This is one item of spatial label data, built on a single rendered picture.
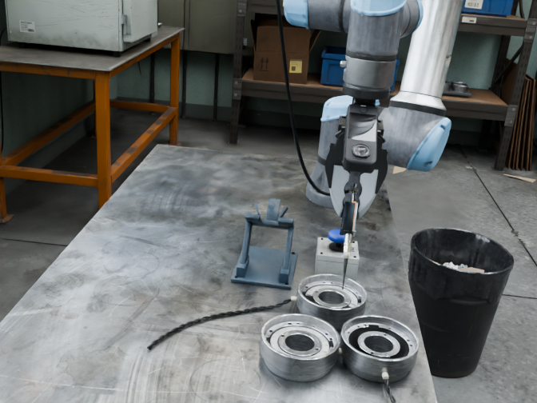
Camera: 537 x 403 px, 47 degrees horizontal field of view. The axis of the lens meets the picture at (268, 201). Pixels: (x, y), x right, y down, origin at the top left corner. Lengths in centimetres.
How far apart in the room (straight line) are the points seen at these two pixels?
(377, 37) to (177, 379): 54
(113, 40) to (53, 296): 211
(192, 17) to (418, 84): 346
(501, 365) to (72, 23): 229
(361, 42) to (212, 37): 374
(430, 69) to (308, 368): 71
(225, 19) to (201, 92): 67
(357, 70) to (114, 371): 53
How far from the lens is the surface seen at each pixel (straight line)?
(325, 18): 105
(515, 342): 259
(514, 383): 237
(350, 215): 98
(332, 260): 105
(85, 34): 304
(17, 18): 316
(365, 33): 92
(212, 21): 462
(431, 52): 131
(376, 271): 112
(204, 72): 493
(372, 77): 93
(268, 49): 430
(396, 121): 129
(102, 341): 90
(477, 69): 496
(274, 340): 86
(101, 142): 288
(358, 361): 84
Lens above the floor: 132
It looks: 22 degrees down
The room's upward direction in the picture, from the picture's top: 5 degrees clockwise
